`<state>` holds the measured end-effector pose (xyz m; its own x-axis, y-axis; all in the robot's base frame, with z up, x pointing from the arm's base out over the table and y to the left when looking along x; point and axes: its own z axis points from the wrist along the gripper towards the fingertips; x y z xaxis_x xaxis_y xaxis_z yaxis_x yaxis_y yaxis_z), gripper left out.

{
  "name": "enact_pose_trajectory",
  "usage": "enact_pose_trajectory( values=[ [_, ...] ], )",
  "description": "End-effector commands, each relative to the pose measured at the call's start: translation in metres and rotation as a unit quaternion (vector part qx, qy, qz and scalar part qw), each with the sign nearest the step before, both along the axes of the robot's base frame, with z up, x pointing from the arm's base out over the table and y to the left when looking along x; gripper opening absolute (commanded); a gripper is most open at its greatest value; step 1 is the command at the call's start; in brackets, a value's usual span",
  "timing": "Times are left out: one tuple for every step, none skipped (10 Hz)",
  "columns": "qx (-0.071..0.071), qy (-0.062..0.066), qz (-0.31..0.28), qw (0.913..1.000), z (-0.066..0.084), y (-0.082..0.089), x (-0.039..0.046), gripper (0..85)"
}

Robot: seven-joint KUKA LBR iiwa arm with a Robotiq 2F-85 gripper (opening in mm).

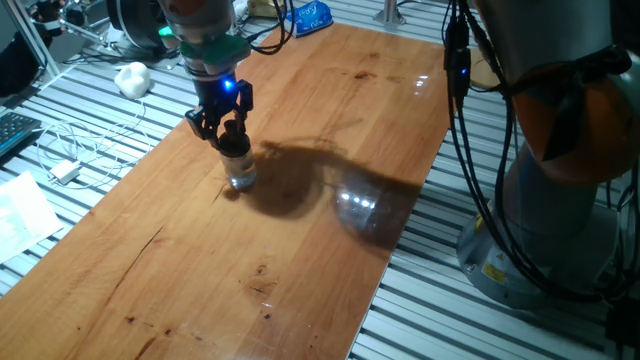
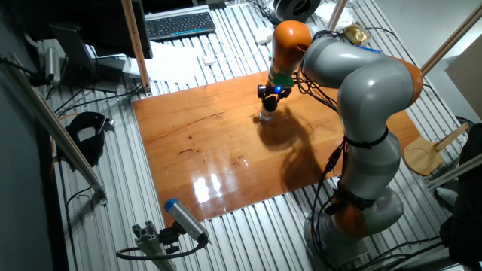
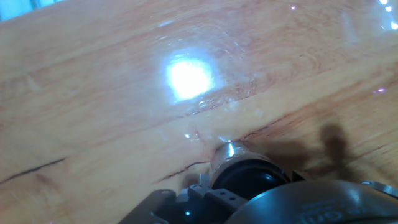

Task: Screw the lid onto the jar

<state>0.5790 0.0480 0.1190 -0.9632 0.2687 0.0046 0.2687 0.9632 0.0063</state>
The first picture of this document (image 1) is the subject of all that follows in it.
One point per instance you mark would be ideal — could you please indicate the white paper sheet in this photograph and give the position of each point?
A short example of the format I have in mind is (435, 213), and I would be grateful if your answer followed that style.
(25, 215)

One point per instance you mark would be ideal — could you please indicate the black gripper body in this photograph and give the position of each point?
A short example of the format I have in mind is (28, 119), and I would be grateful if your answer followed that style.
(217, 95)

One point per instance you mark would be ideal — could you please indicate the black keyboard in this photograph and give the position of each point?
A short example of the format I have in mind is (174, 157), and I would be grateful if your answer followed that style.
(15, 132)

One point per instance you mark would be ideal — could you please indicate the white charger plug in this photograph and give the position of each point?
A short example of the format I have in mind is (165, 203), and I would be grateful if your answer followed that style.
(65, 172)

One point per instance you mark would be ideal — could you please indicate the white figurine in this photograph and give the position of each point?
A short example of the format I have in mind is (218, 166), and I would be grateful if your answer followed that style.
(133, 80)

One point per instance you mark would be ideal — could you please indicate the blue tissue pack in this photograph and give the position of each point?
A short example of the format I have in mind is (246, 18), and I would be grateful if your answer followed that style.
(312, 17)

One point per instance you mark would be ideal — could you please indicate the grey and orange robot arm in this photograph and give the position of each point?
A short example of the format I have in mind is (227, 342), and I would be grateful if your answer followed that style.
(560, 125)

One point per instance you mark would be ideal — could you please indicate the person's hand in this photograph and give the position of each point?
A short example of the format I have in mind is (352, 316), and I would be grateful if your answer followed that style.
(47, 15)

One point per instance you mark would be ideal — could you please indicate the black round fan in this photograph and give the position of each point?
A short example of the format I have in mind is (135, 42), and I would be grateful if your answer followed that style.
(135, 20)

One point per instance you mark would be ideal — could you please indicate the aluminium frame post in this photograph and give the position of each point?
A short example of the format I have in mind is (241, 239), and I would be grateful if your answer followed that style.
(389, 12)
(35, 45)

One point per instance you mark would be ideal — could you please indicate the gold foil packet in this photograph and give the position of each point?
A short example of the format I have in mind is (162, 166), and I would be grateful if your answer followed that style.
(262, 7)

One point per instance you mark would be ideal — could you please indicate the thin silver stand rod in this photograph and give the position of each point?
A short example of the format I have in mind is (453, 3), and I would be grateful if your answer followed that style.
(85, 27)

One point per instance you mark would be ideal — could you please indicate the clear glass jar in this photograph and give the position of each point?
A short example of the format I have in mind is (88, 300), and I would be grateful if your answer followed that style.
(240, 170)

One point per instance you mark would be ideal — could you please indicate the round wooden paddle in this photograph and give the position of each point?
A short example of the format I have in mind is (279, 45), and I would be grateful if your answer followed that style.
(482, 72)

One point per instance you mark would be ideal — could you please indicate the black connector with blue light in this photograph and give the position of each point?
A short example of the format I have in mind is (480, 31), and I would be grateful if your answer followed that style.
(457, 70)

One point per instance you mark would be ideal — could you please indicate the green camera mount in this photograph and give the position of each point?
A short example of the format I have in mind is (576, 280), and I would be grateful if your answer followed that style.
(220, 50)

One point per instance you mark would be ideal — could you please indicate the wooden board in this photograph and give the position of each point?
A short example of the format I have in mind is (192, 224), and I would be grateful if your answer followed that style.
(300, 275)

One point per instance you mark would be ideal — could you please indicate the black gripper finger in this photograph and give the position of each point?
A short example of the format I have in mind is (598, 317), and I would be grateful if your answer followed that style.
(244, 100)
(200, 125)

